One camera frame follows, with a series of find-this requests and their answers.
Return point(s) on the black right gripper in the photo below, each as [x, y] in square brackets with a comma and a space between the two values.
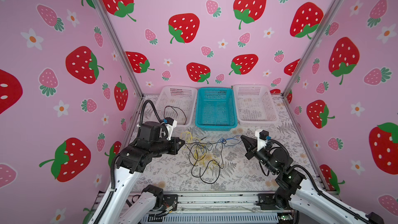
[251, 146]

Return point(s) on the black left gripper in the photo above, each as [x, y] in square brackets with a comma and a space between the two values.
[175, 146]

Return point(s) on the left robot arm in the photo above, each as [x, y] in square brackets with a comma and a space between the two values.
[126, 169]

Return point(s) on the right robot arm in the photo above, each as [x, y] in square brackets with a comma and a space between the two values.
[297, 188]

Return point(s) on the left white plastic basket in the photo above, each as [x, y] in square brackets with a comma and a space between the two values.
[177, 102]

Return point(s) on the white plastic basket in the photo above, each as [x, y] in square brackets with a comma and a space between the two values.
[177, 102]
[254, 105]

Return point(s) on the right white plastic basket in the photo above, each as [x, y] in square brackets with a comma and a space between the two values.
[254, 105]

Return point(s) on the teal plastic basket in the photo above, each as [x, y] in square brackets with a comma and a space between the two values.
[216, 109]

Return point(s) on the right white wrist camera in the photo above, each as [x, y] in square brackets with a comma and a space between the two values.
[262, 138]

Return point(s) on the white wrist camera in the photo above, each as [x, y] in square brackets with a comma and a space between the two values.
[170, 124]
[262, 138]

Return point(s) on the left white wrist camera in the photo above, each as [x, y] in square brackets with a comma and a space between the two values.
[170, 124]

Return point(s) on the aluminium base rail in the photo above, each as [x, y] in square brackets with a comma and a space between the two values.
[201, 207]

